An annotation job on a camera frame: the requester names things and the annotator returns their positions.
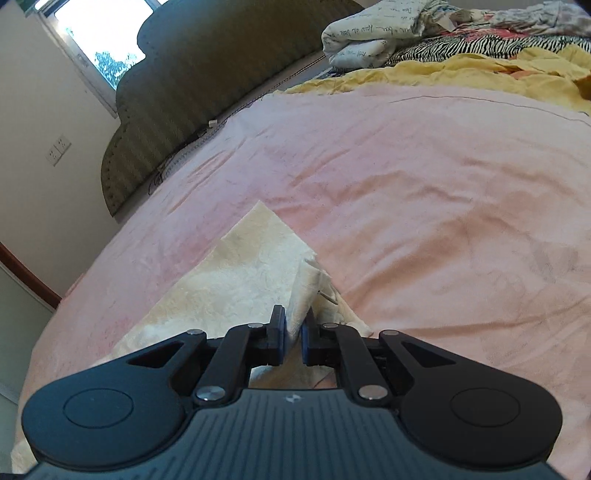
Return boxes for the olive upholstered headboard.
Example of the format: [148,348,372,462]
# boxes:
[100,0,365,217]

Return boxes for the zebra striped cloth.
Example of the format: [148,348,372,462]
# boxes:
[383,34,591,66]

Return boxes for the window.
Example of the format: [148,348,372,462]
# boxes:
[34,0,171,116]

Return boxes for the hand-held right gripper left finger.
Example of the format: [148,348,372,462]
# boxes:
[93,305,289,408]

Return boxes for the floral printed cloth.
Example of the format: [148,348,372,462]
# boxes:
[438,21,591,44]

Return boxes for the cream textured pants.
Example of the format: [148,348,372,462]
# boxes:
[92,200,373,391]

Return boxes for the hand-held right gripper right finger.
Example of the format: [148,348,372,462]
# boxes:
[300,308,491,408]

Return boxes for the white wall socket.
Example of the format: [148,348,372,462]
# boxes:
[45,135,72,167]

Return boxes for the brown wooden door frame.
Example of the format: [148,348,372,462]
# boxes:
[0,242,63,310]

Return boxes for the frosted glass door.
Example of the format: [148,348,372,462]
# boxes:
[0,265,49,393]

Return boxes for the white mattress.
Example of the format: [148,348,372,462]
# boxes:
[147,48,333,197]

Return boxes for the white script-printed quilt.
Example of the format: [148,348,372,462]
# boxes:
[322,0,467,69]

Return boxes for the pink fleece blanket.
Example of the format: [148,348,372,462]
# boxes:
[11,85,591,476]

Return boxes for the grey patterned cloth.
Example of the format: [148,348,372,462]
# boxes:
[489,2,591,38]

